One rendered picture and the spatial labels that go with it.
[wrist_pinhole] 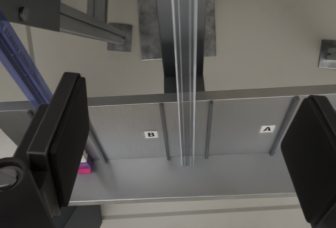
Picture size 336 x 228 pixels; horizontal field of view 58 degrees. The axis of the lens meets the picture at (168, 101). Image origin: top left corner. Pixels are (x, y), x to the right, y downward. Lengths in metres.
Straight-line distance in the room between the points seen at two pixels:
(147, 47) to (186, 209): 0.60
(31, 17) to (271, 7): 0.84
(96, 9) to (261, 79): 0.60
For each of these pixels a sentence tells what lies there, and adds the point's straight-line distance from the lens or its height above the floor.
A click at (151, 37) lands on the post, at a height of 0.01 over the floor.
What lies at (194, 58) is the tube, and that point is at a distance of 0.20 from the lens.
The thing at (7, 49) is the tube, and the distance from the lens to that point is 0.21.
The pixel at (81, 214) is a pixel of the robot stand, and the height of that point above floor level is 0.20.
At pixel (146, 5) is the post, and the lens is 1.04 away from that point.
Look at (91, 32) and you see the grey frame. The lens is 0.65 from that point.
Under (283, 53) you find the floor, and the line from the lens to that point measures 1.10.
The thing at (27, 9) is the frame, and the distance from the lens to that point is 0.38.
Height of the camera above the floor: 1.04
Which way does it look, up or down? 81 degrees down
